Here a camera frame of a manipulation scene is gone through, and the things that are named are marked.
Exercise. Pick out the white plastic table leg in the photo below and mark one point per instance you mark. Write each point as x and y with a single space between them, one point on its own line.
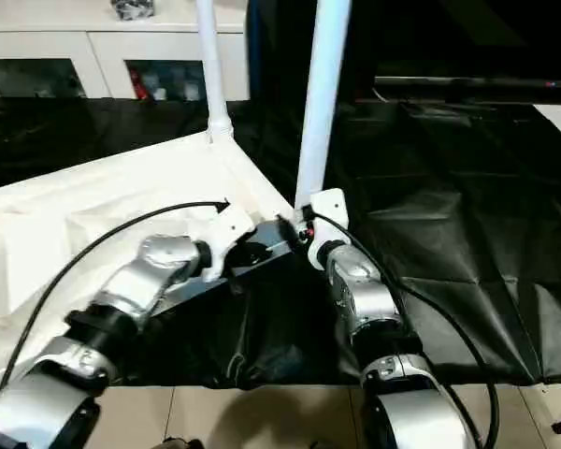
213 65
323 103

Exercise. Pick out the white plastic table top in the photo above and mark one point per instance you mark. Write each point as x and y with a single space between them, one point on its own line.
93 206

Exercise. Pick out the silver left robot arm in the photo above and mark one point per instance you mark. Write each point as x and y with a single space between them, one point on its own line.
112 318

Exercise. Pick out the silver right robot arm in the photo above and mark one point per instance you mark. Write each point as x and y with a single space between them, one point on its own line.
374 318

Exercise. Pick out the black plastic mat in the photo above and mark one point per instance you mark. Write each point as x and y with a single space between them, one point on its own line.
467 215

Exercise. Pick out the red bottle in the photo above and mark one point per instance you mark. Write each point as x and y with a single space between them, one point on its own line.
136 86

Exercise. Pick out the black low shelf board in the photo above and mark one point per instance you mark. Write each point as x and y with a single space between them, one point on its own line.
477 84

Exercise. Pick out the white sideboard cabinet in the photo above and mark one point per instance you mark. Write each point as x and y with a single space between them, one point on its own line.
103 47

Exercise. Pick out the grey crumpled object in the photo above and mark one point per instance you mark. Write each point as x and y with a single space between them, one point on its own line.
133 8

